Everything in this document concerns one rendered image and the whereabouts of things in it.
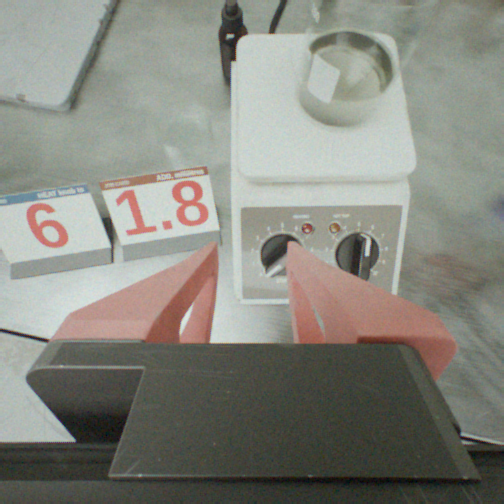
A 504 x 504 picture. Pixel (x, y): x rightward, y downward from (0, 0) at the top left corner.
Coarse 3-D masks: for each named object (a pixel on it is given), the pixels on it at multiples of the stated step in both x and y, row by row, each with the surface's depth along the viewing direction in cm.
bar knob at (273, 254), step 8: (272, 240) 20; (280, 240) 20; (288, 240) 20; (296, 240) 21; (264, 248) 21; (272, 248) 21; (280, 248) 21; (264, 256) 21; (272, 256) 21; (280, 256) 19; (264, 264) 21; (272, 264) 19; (280, 264) 19; (272, 272) 20; (280, 272) 21
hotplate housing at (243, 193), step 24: (240, 192) 20; (264, 192) 20; (288, 192) 20; (312, 192) 20; (336, 192) 20; (360, 192) 20; (384, 192) 20; (408, 192) 20; (240, 240) 21; (240, 264) 21; (240, 288) 22
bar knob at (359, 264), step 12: (348, 240) 20; (360, 240) 19; (372, 240) 19; (336, 252) 21; (348, 252) 21; (360, 252) 19; (372, 252) 19; (348, 264) 21; (360, 264) 20; (372, 264) 21; (360, 276) 20
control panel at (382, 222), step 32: (256, 224) 20; (288, 224) 20; (320, 224) 21; (352, 224) 20; (384, 224) 21; (256, 256) 21; (320, 256) 21; (384, 256) 21; (256, 288) 22; (384, 288) 22
